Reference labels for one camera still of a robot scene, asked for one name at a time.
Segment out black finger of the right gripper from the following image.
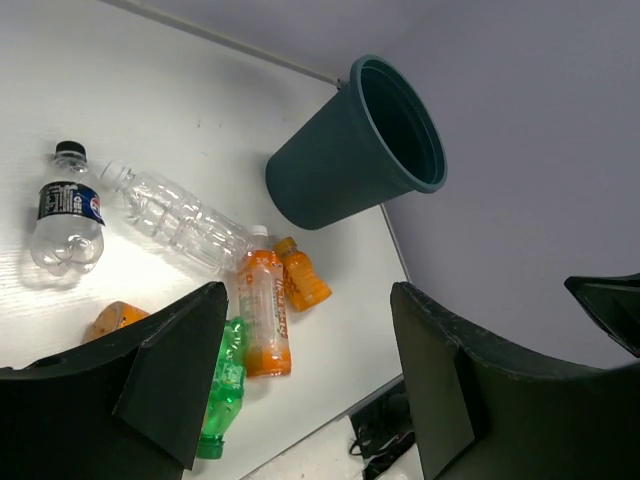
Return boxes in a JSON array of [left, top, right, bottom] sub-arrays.
[[564, 274, 640, 357]]

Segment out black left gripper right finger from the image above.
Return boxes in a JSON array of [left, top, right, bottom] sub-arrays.
[[390, 282, 639, 479]]

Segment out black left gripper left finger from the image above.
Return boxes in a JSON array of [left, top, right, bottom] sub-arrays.
[[1, 282, 228, 479]]

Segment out tall orange bottle white cap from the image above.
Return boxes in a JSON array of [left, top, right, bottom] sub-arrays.
[[237, 225, 292, 378]]

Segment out clear Pepsi bottle black cap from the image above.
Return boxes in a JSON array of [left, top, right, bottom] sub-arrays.
[[30, 140, 105, 276]]

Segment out clear Pocari bottle white cap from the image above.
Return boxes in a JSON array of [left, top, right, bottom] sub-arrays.
[[99, 162, 251, 273]]

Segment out dark teal plastic bin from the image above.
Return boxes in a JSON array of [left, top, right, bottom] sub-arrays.
[[265, 55, 448, 230]]

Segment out small orange bottle white label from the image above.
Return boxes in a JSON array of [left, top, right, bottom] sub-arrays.
[[82, 301, 149, 344]]

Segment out crushed green plastic bottle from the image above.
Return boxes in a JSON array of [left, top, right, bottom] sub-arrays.
[[196, 316, 248, 460]]

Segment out small orange juice bottle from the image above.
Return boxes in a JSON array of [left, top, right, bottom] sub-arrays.
[[274, 237, 332, 312]]

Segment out black cables under table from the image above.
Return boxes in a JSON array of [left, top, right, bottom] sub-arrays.
[[348, 389, 419, 480]]

